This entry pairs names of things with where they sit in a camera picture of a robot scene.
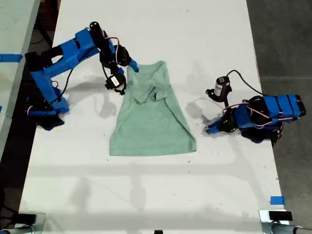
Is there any black box on metal bracket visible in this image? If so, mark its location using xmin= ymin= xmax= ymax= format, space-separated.
xmin=268 ymin=211 xmax=293 ymax=221

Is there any black camera box grey face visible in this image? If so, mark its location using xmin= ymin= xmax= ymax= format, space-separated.
xmin=205 ymin=76 xmax=233 ymax=102

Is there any long blue tape strip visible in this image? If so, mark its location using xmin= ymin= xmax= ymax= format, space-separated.
xmin=0 ymin=54 xmax=23 ymax=63

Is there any black box on clear plate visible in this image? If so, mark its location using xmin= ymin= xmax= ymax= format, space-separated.
xmin=11 ymin=213 xmax=38 ymax=225

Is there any short blue tape strip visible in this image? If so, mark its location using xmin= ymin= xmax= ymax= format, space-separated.
xmin=270 ymin=195 xmax=286 ymax=206

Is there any white side table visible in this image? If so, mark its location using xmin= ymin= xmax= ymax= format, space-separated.
xmin=0 ymin=0 xmax=41 ymax=156

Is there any thin black camera cable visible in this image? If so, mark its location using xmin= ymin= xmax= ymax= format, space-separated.
xmin=47 ymin=62 xmax=110 ymax=110

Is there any grey metal pipe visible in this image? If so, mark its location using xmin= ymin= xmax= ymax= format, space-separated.
xmin=0 ymin=224 xmax=35 ymax=234
xmin=270 ymin=221 xmax=312 ymax=234

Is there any black camera box white label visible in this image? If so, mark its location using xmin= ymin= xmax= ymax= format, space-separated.
xmin=104 ymin=74 xmax=128 ymax=96

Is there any pale green T-shirt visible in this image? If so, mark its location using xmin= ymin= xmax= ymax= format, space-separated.
xmin=109 ymin=60 xmax=197 ymax=157

